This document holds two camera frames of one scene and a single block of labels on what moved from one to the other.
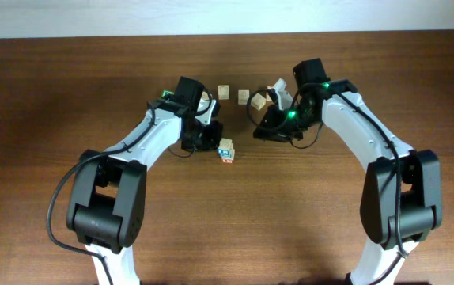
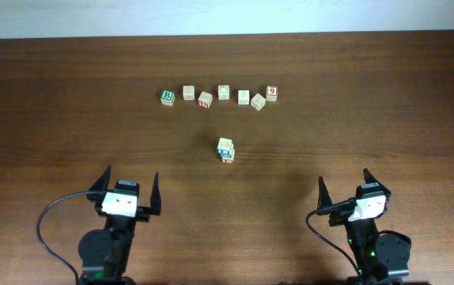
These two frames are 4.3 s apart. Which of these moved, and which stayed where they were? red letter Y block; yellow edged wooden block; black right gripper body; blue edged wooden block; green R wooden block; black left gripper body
Moved: black left gripper body; black right gripper body
Stayed: green R wooden block; blue edged wooden block; yellow edged wooden block; red letter Y block
